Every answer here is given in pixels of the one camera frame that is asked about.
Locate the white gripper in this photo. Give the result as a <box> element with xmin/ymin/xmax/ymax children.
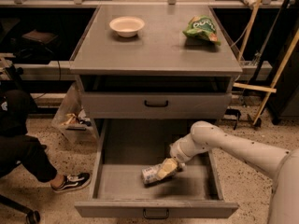
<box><xmin>156</xmin><ymin>134</ymin><xmax>203</xmax><ymax>180</ymax></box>

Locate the clear plastic water bottle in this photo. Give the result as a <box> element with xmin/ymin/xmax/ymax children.
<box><xmin>141</xmin><ymin>163</ymin><xmax>186</xmax><ymax>185</ymax></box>

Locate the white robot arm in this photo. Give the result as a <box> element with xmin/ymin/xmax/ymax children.
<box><xmin>157</xmin><ymin>121</ymin><xmax>299</xmax><ymax>224</ymax></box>

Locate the open grey bottom drawer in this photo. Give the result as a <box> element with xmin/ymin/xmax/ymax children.
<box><xmin>76</xmin><ymin>119</ymin><xmax>238</xmax><ymax>218</ymax></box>

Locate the closed grey upper drawer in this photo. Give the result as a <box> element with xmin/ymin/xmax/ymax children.
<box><xmin>81</xmin><ymin>92</ymin><xmax>232</xmax><ymax>119</ymax></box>

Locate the grey drawer cabinet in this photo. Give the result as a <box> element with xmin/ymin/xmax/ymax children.
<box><xmin>68</xmin><ymin>4</ymin><xmax>243</xmax><ymax>219</ymax></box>

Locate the black white sneaker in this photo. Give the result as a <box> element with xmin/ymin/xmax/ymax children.
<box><xmin>51</xmin><ymin>173</ymin><xmax>91</xmax><ymax>193</ymax></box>

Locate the clear plastic storage bin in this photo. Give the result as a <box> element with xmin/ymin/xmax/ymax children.
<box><xmin>51</xmin><ymin>83</ymin><xmax>95</xmax><ymax>143</ymax></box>

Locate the seated person in black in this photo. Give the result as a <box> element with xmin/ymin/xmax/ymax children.
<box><xmin>0</xmin><ymin>90</ymin><xmax>57</xmax><ymax>182</ymax></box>

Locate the green chip bag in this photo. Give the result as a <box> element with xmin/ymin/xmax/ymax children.
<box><xmin>182</xmin><ymin>15</ymin><xmax>221</xmax><ymax>46</ymax></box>

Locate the white paper bowl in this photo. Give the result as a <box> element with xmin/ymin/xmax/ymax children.
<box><xmin>109</xmin><ymin>16</ymin><xmax>145</xmax><ymax>38</ymax></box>

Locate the black office chair base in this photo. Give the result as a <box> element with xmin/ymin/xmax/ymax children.
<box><xmin>0</xmin><ymin>195</ymin><xmax>40</xmax><ymax>224</ymax></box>

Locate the dark box on shelf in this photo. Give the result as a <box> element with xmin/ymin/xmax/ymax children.
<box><xmin>21</xmin><ymin>30</ymin><xmax>58</xmax><ymax>45</ymax></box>

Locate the black drawer handle lower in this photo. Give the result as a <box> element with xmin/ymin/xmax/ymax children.
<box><xmin>143</xmin><ymin>208</ymin><xmax>169</xmax><ymax>220</ymax></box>

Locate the black drawer handle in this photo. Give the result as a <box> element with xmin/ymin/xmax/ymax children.
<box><xmin>143</xmin><ymin>208</ymin><xmax>169</xmax><ymax>220</ymax></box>
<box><xmin>144</xmin><ymin>100</ymin><xmax>169</xmax><ymax>108</ymax></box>

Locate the black drawer handle upper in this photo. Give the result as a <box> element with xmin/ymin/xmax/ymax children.
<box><xmin>144</xmin><ymin>100</ymin><xmax>169</xmax><ymax>108</ymax></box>

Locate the wooden stick frame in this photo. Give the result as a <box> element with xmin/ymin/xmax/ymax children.
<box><xmin>233</xmin><ymin>0</ymin><xmax>299</xmax><ymax>127</ymax></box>

